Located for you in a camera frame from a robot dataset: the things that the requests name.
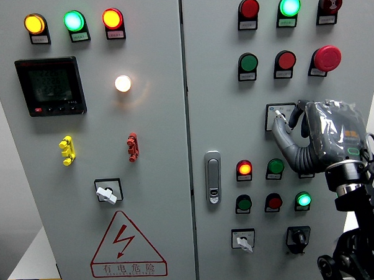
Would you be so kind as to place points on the small green lit button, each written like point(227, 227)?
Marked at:
point(303, 200)

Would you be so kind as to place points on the small red lamp glowing orange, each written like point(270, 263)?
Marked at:
point(244, 168)

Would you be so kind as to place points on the small red push button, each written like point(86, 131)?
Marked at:
point(274, 202)

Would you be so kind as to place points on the small green unlit lamp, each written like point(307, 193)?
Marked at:
point(275, 166)

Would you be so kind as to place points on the small green push button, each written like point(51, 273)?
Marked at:
point(244, 204)

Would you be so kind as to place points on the dark red buzzer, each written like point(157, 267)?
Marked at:
point(330, 2)

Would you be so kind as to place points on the pale grey cabinet door with display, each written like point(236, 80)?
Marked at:
point(159, 147)

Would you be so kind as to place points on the small dark red lamp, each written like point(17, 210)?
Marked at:
point(306, 175)

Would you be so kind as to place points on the yellow round lamp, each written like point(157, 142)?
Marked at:
point(34, 24)

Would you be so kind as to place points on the black door hinge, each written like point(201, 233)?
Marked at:
point(58, 271)

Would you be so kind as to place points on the red warning triangle sign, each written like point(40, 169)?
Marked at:
point(123, 237)

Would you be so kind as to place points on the red unlit round lamp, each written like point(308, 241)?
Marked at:
point(249, 8)

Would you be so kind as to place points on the large red stop button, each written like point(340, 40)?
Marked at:
point(327, 58)

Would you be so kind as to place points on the pale grey cabinet door with lock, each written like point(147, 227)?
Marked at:
point(230, 129)

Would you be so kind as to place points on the silver door lock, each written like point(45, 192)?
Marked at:
point(213, 176)

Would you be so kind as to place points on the green lit round lamp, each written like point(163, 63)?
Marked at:
point(289, 6)
point(73, 21)

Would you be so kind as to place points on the black display meter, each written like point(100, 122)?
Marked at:
point(50, 87)

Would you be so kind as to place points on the white glowing lamp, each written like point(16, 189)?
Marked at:
point(122, 83)

